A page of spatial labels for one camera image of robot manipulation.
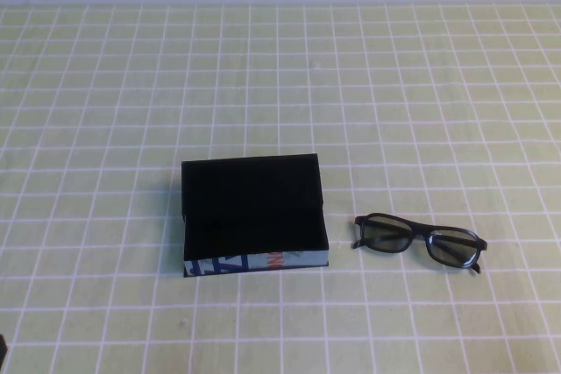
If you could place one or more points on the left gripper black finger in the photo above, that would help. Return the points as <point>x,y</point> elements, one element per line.
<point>3,347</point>

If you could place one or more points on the black printed glasses case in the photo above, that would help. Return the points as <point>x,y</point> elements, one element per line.
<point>254,207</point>

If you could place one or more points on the black framed glasses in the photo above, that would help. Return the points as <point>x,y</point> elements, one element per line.
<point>385,236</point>

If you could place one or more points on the green white checked tablecloth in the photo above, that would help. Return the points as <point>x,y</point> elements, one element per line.
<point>131,85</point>

